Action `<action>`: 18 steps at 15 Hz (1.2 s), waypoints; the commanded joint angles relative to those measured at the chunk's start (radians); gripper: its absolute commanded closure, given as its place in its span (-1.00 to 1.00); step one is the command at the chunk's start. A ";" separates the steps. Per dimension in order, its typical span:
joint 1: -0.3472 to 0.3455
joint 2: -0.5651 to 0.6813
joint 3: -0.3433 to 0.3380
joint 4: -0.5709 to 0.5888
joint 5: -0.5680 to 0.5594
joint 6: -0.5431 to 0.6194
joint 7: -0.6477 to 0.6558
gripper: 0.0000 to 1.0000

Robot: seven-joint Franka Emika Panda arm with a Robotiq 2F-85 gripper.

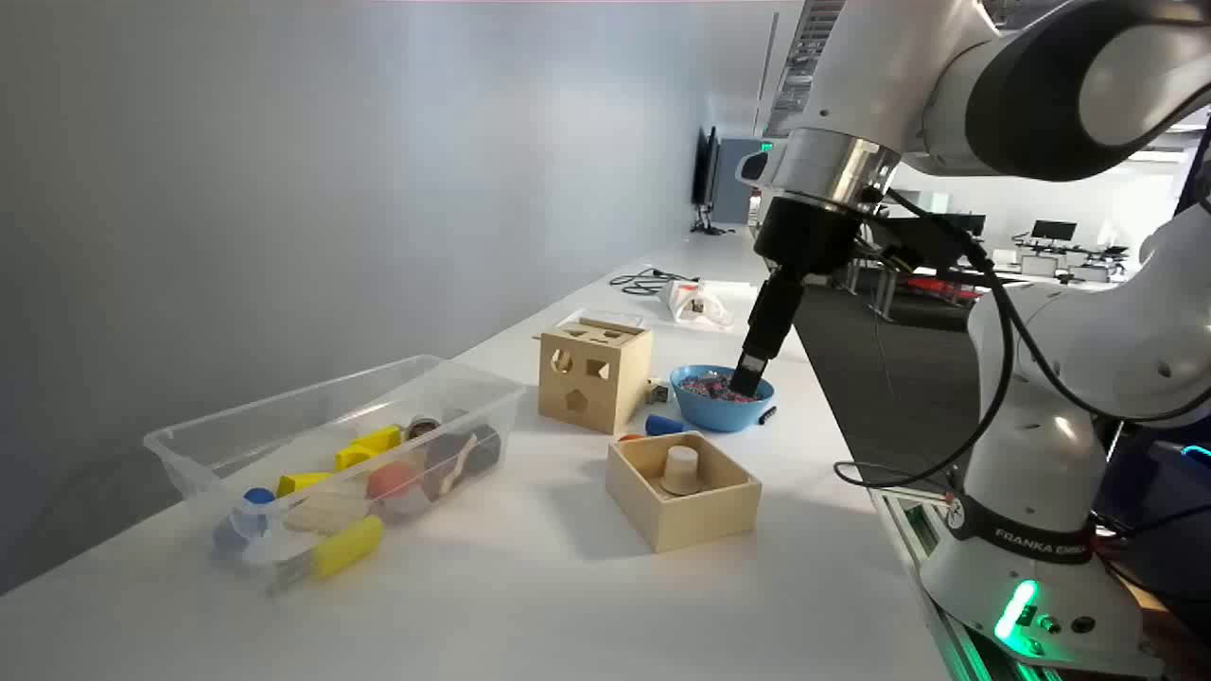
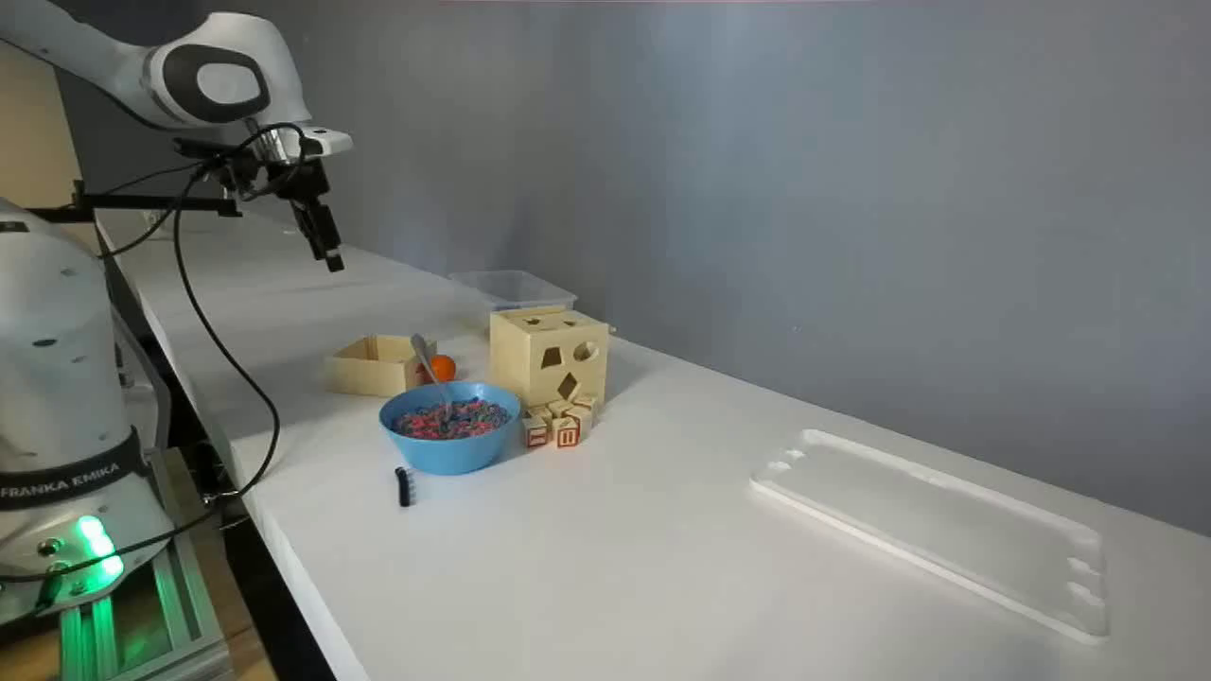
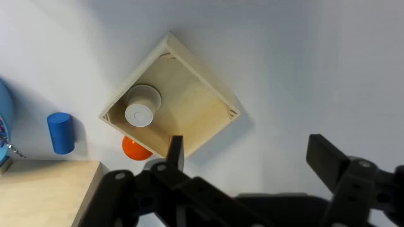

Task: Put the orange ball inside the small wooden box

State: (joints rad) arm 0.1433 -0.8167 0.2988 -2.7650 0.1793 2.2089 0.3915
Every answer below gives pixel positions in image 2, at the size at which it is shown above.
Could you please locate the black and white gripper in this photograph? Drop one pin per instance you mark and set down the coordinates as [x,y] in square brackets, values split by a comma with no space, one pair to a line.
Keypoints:
[306,171]

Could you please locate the orange ball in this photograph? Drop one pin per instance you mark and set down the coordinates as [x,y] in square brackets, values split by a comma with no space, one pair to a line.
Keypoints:
[441,367]

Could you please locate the robot base stand green light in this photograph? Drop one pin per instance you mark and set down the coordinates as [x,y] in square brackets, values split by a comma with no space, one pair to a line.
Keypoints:
[108,592]

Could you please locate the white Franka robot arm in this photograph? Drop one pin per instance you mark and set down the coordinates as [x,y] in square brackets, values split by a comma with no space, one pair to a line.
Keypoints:
[57,365]

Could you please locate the small open wooden box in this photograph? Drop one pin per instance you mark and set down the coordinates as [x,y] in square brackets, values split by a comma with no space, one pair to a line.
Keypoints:
[371,365]

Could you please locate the grey stick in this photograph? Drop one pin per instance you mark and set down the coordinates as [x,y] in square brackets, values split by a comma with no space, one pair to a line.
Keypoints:
[421,357]

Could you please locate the colourful beads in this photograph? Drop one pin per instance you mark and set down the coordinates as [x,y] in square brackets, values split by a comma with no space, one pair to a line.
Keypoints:
[453,416]

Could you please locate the blue plastic bowl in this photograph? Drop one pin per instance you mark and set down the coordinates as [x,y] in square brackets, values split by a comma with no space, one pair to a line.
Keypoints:
[446,443]

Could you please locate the wooden shape sorter cube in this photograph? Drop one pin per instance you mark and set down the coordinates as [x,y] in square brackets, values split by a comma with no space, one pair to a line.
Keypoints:
[551,357]

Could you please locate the black marker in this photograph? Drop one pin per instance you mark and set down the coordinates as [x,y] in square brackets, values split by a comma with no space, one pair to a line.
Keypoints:
[401,485]

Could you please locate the small wooden letter block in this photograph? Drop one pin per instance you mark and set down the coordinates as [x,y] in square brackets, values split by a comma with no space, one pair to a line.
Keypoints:
[539,433]
[570,433]
[579,405]

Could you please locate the clear acrylic tray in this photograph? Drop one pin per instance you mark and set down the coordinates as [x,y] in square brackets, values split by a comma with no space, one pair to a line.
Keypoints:
[938,525]

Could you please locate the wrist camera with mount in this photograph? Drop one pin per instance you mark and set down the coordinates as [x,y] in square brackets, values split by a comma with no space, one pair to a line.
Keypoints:
[258,155]

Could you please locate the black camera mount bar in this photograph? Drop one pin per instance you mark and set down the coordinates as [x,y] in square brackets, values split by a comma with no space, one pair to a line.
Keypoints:
[136,201]

